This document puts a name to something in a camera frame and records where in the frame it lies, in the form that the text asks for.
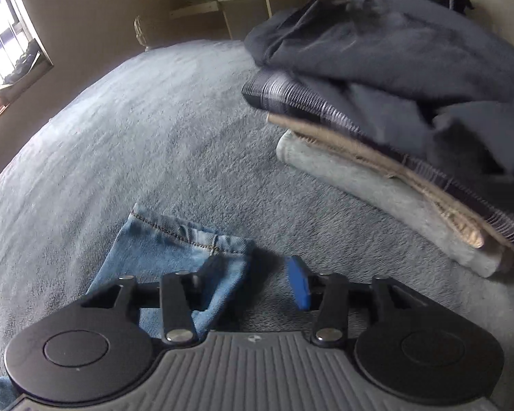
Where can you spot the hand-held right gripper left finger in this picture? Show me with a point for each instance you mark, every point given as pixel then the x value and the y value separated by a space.
pixel 175 304

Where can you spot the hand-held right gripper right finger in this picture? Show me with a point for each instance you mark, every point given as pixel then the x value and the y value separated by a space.
pixel 298 283

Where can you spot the blue jeans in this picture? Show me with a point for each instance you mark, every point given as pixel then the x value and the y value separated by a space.
pixel 162 244

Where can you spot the grey bag with dark clothes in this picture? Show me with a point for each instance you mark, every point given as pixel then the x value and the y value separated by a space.
pixel 23 64

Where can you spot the grey folded garment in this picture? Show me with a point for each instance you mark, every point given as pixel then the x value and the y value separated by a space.
pixel 347 175

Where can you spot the beige folded garment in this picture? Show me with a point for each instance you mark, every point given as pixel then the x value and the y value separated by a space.
pixel 368 145

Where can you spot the grey bed blanket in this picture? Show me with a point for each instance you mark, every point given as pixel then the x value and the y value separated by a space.
pixel 132 137

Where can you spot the plaid folded shirt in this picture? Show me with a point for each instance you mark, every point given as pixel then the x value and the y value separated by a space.
pixel 291 92

